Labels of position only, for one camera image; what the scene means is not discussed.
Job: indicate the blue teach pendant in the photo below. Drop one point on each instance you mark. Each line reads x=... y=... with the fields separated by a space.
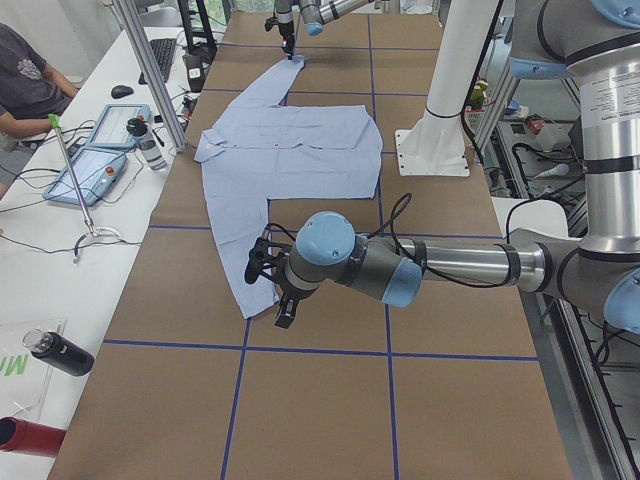
x=96 y=170
x=110 y=130

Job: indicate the seated person grey shirt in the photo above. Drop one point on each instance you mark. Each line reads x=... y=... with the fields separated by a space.
x=31 y=88

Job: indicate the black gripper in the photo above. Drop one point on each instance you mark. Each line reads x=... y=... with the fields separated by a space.
x=291 y=294
x=285 y=26

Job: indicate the light blue striped shirt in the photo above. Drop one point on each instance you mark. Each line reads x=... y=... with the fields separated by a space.
x=260 y=150

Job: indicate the lower blue teach pendant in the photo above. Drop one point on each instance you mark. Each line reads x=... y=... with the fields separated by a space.
x=96 y=170

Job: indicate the black computer mouse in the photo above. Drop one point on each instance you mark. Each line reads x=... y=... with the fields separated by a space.
x=121 y=91

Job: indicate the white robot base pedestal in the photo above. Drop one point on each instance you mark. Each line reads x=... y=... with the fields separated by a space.
x=435 y=146

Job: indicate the upper blue teach pendant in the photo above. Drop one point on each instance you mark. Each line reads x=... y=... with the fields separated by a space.
x=110 y=130

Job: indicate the black thermos bottle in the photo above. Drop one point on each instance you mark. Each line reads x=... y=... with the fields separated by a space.
x=57 y=351

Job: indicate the aluminium frame post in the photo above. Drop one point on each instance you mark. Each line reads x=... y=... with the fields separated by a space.
x=130 y=21

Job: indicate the silver stick green tip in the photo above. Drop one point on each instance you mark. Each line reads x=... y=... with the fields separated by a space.
x=94 y=232

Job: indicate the clear water bottle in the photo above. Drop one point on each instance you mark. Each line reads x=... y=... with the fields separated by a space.
x=141 y=133

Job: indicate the black keyboard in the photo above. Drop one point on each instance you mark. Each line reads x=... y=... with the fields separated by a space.
x=164 y=53

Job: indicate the red bottle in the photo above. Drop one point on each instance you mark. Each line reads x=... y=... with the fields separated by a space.
x=29 y=438

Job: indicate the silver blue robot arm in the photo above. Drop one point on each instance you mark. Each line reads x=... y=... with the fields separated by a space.
x=596 y=41
x=314 y=15

